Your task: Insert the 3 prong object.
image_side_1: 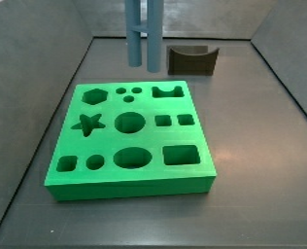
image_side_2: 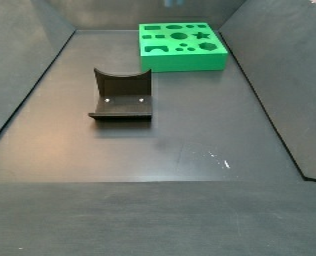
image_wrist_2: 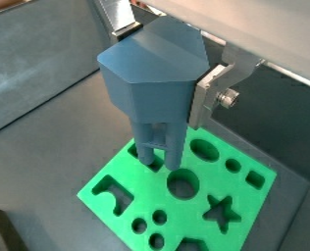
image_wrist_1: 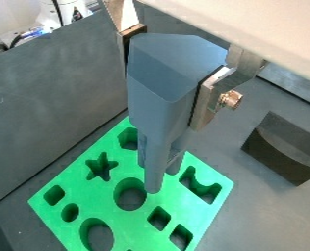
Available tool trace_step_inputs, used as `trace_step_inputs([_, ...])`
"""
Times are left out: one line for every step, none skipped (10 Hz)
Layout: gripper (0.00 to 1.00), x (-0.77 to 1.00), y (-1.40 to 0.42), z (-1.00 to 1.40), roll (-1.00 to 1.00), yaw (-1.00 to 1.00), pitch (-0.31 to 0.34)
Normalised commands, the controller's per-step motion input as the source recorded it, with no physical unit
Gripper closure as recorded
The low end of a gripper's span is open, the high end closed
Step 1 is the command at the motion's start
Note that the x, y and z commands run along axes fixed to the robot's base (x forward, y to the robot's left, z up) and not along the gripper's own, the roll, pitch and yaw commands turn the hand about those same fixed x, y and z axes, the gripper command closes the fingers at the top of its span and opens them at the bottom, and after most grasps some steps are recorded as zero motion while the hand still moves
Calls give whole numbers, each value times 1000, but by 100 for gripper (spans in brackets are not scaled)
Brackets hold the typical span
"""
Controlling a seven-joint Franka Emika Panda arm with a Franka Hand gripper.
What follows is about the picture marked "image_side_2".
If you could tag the black curved holder stand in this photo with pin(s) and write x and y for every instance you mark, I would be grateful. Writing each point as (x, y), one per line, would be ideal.
(123, 89)

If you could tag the green shape sorter block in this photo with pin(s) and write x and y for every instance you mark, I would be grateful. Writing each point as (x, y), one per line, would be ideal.
(177, 47)

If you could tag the grey gripper finger tip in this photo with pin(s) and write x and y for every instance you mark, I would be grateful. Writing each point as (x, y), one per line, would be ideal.
(170, 3)

